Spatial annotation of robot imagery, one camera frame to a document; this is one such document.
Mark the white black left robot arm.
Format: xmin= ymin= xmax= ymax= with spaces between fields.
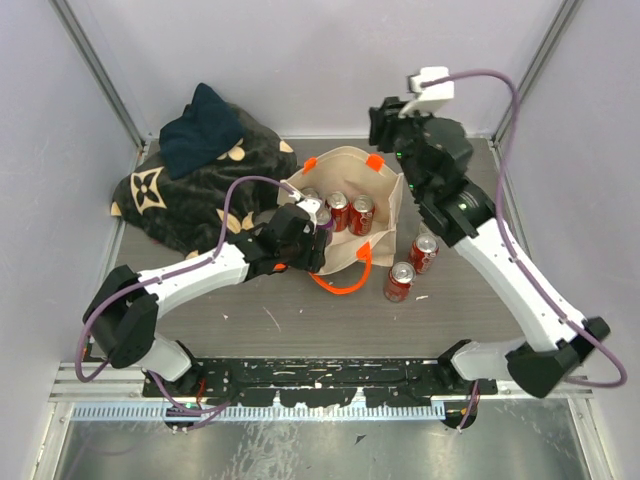
xmin=83 ymin=198 xmax=328 ymax=396

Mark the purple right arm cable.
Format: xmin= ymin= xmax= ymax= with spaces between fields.
xmin=422 ymin=68 xmax=628 ymax=389

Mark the aluminium cable duct rail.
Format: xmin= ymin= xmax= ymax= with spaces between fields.
xmin=70 ymin=401 xmax=446 ymax=422

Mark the aluminium frame post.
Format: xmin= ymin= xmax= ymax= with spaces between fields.
xmin=50 ymin=0 xmax=147 ymax=149
xmin=491 ymin=0 xmax=584 ymax=147

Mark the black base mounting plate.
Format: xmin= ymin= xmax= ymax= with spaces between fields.
xmin=166 ymin=358 xmax=473 ymax=408

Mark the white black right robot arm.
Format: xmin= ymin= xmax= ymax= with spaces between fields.
xmin=369 ymin=97 xmax=610 ymax=398

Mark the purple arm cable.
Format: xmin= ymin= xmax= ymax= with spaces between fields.
xmin=74 ymin=175 xmax=296 ymax=432
xmin=422 ymin=68 xmax=628 ymax=389

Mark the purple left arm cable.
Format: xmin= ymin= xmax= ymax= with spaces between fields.
xmin=74 ymin=175 xmax=296 ymax=432

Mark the red cola can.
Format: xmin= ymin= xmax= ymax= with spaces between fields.
xmin=383 ymin=262 xmax=416 ymax=302
xmin=348 ymin=194 xmax=375 ymax=236
xmin=325 ymin=191 xmax=350 ymax=232
xmin=408 ymin=233 xmax=439 ymax=274

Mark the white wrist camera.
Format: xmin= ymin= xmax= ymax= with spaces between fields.
xmin=277 ymin=189 xmax=323 ymax=224
xmin=398 ymin=66 xmax=455 ymax=118

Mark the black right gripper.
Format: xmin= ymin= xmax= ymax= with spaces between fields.
xmin=367 ymin=97 xmax=435 ymax=199

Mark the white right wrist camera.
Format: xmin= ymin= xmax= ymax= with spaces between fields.
xmin=398 ymin=66 xmax=455 ymax=118

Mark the navy blue cloth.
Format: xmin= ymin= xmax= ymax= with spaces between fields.
xmin=159 ymin=83 xmax=245 ymax=180

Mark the dark floral plush blanket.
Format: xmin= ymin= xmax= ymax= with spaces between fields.
xmin=110 ymin=103 xmax=298 ymax=258

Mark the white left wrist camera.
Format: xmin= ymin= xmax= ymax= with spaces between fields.
xmin=277 ymin=189 xmax=323 ymax=224

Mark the right aluminium frame post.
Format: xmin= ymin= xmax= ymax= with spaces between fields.
xmin=491 ymin=0 xmax=584 ymax=147

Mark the left aluminium frame post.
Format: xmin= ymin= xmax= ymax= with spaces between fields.
xmin=50 ymin=0 xmax=147 ymax=149

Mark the beige canvas tote bag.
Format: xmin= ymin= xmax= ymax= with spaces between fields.
xmin=283 ymin=146 xmax=404 ymax=295

